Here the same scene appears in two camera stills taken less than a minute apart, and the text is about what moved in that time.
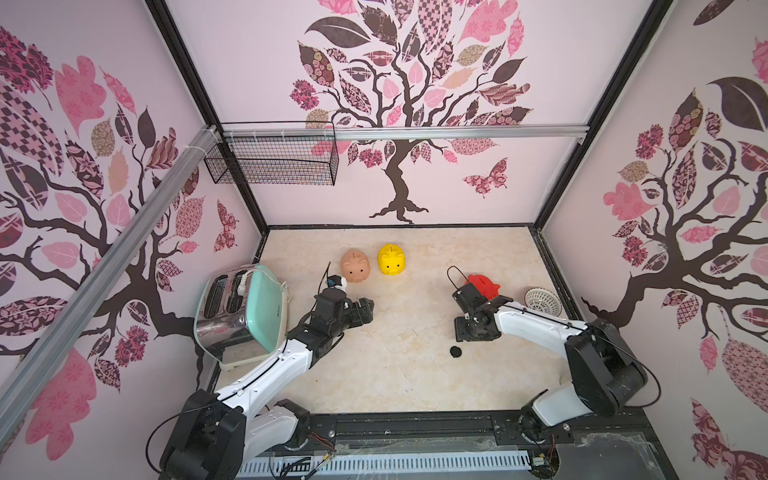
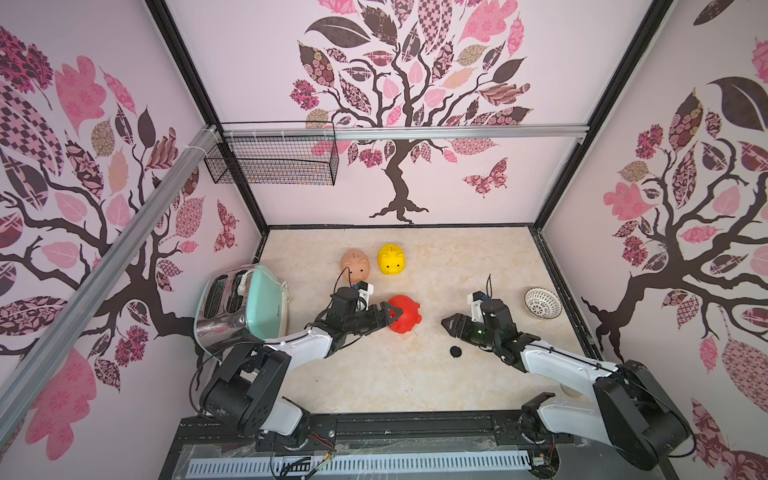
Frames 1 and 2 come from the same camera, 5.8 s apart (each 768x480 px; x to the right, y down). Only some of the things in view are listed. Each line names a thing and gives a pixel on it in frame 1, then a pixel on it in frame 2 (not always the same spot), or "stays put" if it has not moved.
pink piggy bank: (354, 265) stays put
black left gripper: (360, 319) → (386, 319)
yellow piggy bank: (391, 259) stays put
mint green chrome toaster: (241, 314) stays put
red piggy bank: (485, 285) → (410, 316)
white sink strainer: (544, 300) stays put
